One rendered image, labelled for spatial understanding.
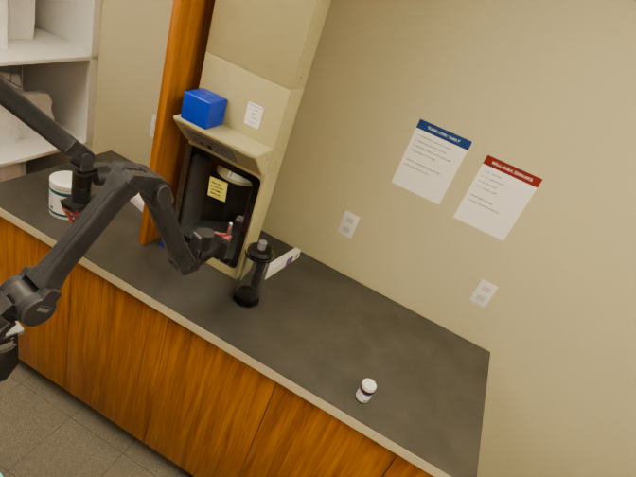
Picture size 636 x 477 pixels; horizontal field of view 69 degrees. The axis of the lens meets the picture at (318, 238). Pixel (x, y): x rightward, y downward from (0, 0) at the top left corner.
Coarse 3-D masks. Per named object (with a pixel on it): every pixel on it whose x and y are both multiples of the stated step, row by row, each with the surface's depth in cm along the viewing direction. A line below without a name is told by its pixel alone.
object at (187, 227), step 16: (192, 160) 166; (208, 160) 163; (192, 176) 168; (208, 176) 166; (224, 176) 163; (240, 176) 160; (192, 192) 171; (240, 192) 163; (256, 192) 160; (192, 208) 174; (208, 208) 171; (224, 208) 168; (240, 208) 166; (192, 224) 177; (208, 224) 174; (224, 224) 171; (240, 224) 168; (240, 240) 171
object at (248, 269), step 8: (272, 256) 162; (248, 264) 161; (256, 264) 160; (264, 264) 161; (240, 272) 166; (248, 272) 162; (256, 272) 162; (264, 272) 163; (240, 280) 166; (248, 280) 164; (256, 280) 164; (240, 288) 167; (248, 288) 165; (256, 288) 166; (240, 296) 168; (248, 296) 167; (256, 296) 170
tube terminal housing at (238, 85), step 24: (216, 72) 150; (240, 72) 146; (240, 96) 150; (264, 96) 146; (288, 96) 143; (240, 120) 153; (264, 120) 150; (288, 120) 152; (192, 144) 164; (264, 144) 153; (240, 168) 160; (264, 192) 164; (264, 216) 177; (216, 264) 182; (240, 264) 178
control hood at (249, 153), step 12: (180, 120) 148; (204, 132) 147; (216, 132) 148; (228, 132) 151; (228, 144) 145; (240, 144) 147; (252, 144) 150; (240, 156) 148; (252, 156) 143; (264, 156) 149; (252, 168) 153; (264, 168) 154
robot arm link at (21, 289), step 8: (24, 280) 104; (8, 288) 102; (16, 288) 102; (24, 288) 103; (32, 288) 104; (0, 296) 101; (8, 296) 102; (16, 296) 101; (24, 296) 101; (0, 304) 100; (8, 304) 100; (16, 304) 101; (0, 312) 99; (8, 312) 100; (16, 320) 103
